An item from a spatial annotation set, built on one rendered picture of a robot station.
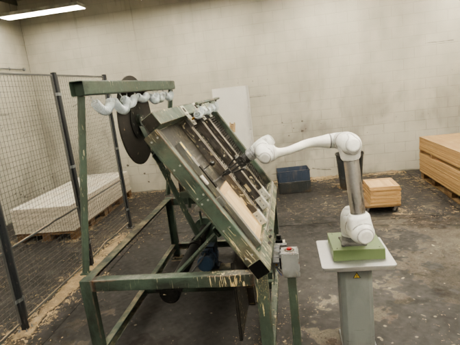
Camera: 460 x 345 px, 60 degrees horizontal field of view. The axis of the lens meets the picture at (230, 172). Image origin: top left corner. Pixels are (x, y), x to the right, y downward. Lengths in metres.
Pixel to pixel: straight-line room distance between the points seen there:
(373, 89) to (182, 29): 3.97
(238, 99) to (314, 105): 1.99
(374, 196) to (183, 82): 4.49
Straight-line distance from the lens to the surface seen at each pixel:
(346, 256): 3.01
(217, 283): 2.87
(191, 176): 2.63
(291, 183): 7.44
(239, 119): 6.92
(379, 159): 8.65
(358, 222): 2.79
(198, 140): 3.26
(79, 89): 2.88
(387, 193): 6.18
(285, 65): 8.26
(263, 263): 2.76
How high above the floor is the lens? 2.04
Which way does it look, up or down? 12 degrees down
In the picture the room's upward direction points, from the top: 7 degrees counter-clockwise
